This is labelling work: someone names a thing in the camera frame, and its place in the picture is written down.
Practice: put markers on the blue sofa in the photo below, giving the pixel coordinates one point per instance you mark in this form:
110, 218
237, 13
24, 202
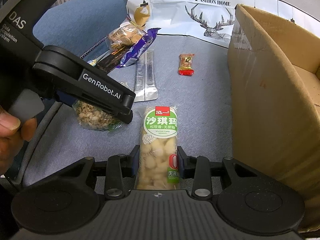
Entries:
81, 26

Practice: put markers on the small red nut bar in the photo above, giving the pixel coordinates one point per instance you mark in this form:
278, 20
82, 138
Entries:
185, 67

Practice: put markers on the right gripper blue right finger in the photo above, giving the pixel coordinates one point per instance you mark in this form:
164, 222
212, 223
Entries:
181, 158

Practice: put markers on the green label granola bag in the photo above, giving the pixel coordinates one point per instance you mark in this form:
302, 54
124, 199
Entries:
94, 118

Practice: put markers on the grey printed sofa cover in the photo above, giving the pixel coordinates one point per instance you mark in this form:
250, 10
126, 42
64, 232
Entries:
212, 20

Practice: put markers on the sachima pastry pack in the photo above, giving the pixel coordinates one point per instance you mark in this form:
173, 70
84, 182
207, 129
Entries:
158, 159

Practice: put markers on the clear bag of crackers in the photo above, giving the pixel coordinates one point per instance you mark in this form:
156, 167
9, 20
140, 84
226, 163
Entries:
127, 34

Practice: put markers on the black chocolate bar wrapper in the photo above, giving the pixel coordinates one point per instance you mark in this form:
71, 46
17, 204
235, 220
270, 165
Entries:
112, 61

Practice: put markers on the open cardboard box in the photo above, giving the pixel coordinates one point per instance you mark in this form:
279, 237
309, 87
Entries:
274, 69

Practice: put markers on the yellow chip packet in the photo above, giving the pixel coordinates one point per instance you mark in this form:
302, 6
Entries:
92, 62

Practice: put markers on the person left hand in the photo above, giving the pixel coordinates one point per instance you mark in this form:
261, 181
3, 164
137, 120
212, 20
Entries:
13, 136

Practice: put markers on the silver stick sachets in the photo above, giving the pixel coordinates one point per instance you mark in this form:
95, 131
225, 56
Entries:
145, 84

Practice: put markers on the purple snack wrapper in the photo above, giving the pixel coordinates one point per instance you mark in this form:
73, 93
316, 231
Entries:
138, 49

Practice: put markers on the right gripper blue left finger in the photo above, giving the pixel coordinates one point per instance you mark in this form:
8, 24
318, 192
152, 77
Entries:
134, 160

